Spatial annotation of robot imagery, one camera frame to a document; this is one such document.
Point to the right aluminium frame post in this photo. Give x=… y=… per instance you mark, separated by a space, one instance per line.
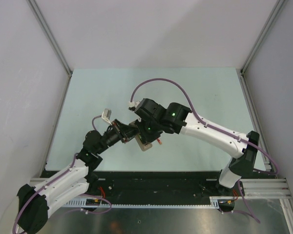
x=269 y=23

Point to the white remote control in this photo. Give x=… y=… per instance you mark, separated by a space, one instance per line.
x=140 y=137

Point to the aluminium frame post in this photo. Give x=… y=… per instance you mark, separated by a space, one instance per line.
x=33 y=5
x=269 y=23

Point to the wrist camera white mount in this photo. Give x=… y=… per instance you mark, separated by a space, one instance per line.
x=132 y=105
x=106 y=116

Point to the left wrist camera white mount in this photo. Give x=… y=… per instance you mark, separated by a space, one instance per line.
x=106 y=116

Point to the left aluminium frame post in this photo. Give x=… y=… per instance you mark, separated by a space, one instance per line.
x=33 y=5

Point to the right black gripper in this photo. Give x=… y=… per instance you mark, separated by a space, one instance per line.
x=146 y=138

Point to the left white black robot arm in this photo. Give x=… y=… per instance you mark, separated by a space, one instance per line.
x=37 y=203

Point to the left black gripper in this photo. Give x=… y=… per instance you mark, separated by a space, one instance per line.
x=124 y=130

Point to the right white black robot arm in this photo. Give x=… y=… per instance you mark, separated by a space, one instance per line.
x=154 y=120

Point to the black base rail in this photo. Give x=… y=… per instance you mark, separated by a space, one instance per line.
x=161 y=188

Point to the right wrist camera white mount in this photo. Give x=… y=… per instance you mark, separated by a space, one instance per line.
x=132 y=105

